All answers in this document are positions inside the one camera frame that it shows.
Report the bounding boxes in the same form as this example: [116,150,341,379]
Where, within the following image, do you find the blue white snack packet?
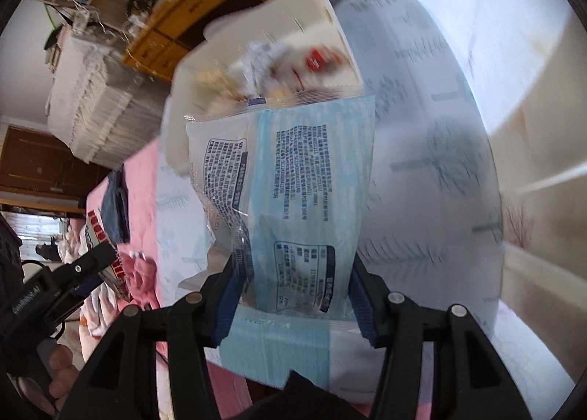
[185,94,378,325]

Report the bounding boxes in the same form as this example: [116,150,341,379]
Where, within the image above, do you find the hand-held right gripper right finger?
[347,256,528,420]

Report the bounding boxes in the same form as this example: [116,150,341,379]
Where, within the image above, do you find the pink bed sheet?
[80,138,260,420]

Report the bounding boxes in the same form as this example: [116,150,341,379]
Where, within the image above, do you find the dark wooden door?
[0,125,113,203]

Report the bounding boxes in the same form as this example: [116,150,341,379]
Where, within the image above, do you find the white lace cloth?
[45,28,177,169]

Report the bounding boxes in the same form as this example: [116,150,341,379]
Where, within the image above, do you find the red white printed cloth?
[84,208,131,299]

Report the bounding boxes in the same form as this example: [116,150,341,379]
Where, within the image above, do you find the blue jeans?
[100,168,133,244]

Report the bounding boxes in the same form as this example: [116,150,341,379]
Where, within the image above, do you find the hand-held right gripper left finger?
[57,255,246,420]

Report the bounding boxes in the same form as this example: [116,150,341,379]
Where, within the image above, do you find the person's left hand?
[34,340,82,416]

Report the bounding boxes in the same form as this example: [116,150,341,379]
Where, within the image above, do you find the tree print tablecloth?
[156,0,506,405]

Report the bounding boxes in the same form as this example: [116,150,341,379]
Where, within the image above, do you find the dark patterned pouch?
[125,0,159,18]

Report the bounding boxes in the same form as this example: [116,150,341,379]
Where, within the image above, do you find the white plastic storage box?
[160,0,365,175]

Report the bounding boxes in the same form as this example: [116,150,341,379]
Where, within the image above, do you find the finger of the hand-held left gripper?
[64,242,118,300]

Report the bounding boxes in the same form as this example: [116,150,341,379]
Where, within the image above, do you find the dark cloth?
[247,369,382,420]

